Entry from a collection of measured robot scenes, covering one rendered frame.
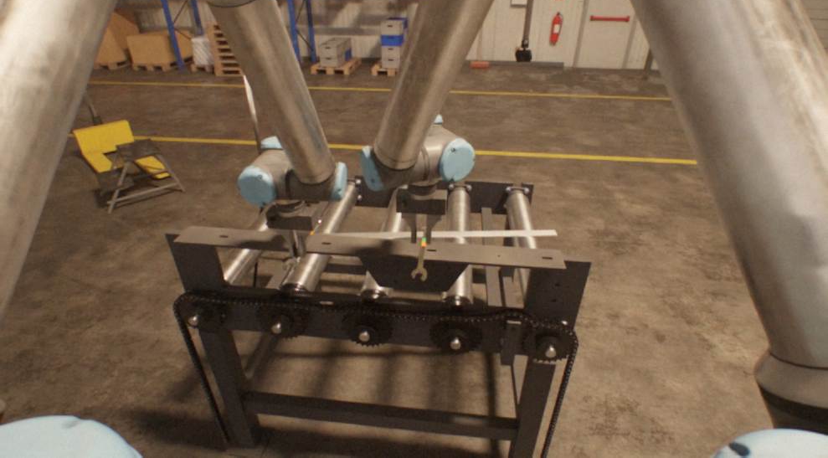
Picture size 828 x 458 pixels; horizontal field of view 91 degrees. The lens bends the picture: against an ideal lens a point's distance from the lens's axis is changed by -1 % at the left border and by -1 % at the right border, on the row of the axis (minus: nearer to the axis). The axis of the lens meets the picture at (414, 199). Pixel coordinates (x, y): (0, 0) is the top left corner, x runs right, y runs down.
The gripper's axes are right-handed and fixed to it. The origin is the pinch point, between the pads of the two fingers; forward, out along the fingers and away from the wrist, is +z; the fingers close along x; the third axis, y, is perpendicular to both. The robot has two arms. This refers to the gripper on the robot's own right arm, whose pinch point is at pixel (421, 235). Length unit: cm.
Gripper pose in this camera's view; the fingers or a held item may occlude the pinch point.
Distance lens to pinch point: 112.8
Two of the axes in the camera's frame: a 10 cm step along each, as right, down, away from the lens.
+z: 0.0, 8.7, 4.8
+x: 9.9, 0.5, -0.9
